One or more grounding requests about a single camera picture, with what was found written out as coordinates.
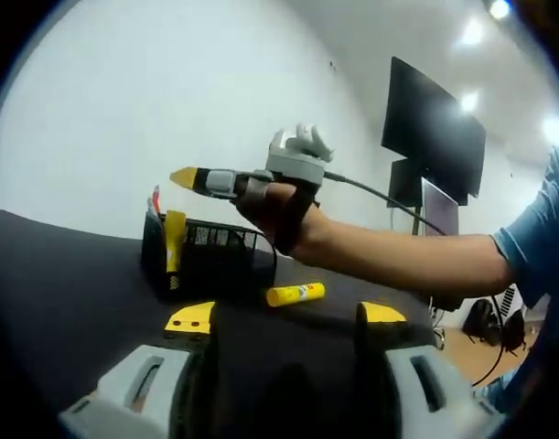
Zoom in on black backpack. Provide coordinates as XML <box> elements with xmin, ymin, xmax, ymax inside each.
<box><xmin>498</xmin><ymin>310</ymin><xmax>529</xmax><ymax>354</ymax></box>
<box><xmin>464</xmin><ymin>299</ymin><xmax>499</xmax><ymax>345</ymax></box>

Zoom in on person's blue shirt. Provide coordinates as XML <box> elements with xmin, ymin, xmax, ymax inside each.
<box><xmin>491</xmin><ymin>145</ymin><xmax>559</xmax><ymax>367</ymax></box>

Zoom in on small computer screen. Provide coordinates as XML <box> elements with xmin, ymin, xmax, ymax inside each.
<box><xmin>420</xmin><ymin>177</ymin><xmax>461</xmax><ymax>237</ymax></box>

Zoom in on yellow glue stick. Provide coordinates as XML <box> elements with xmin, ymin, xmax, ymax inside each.
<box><xmin>266</xmin><ymin>282</ymin><xmax>327</xmax><ymax>308</ymax></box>
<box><xmin>165</xmin><ymin>209</ymin><xmax>187</xmax><ymax>292</ymax></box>

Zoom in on person's right hand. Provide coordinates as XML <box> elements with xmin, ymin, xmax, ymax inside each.
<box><xmin>234</xmin><ymin>179</ymin><xmax>324</xmax><ymax>258</ymax></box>

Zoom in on white floor appliance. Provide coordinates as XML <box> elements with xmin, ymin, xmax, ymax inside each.
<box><xmin>500</xmin><ymin>283</ymin><xmax>521</xmax><ymax>317</ymax></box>

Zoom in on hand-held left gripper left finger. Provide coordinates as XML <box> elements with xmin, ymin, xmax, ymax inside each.
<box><xmin>59</xmin><ymin>300</ymin><xmax>219</xmax><ymax>439</ymax></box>

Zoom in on black table cloth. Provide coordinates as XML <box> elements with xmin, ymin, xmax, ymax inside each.
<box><xmin>0</xmin><ymin>206</ymin><xmax>439</xmax><ymax>439</ymax></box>

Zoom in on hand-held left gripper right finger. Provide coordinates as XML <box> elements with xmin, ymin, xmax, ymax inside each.
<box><xmin>355</xmin><ymin>300</ymin><xmax>507</xmax><ymax>439</ymax></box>

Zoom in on person's blue trousers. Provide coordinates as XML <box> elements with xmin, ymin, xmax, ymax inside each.
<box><xmin>472</xmin><ymin>369</ymin><xmax>525</xmax><ymax>413</ymax></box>

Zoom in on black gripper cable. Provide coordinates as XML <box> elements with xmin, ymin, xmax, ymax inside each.
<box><xmin>323</xmin><ymin>170</ymin><xmax>514</xmax><ymax>388</ymax></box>

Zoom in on large black monitor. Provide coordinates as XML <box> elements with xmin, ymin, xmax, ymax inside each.
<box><xmin>382</xmin><ymin>56</ymin><xmax>488</xmax><ymax>208</ymax></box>

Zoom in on black mesh holder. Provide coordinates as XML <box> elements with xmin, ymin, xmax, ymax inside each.
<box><xmin>140</xmin><ymin>211</ymin><xmax>277</xmax><ymax>303</ymax></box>

